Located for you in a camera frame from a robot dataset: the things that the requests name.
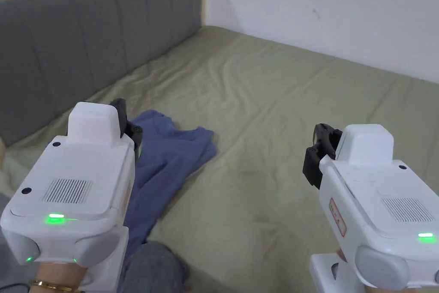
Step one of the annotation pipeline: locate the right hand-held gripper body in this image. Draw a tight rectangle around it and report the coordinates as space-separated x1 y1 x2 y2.
302 124 439 293

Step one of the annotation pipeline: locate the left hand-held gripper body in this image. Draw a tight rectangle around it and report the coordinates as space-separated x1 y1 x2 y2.
0 101 137 287

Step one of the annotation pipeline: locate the person's left forearm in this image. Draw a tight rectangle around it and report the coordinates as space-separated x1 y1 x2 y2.
29 279 86 293

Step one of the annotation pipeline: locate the person's left hand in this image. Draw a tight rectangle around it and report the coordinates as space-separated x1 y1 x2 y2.
33 263 87 287

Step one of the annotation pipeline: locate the blue shirt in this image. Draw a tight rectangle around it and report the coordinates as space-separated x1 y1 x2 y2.
116 109 218 293

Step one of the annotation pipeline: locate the bed with pale green sheet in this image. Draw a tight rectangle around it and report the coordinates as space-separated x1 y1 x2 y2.
0 25 439 293

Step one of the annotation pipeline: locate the grey padded headboard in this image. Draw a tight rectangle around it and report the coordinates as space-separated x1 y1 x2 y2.
0 0 204 148

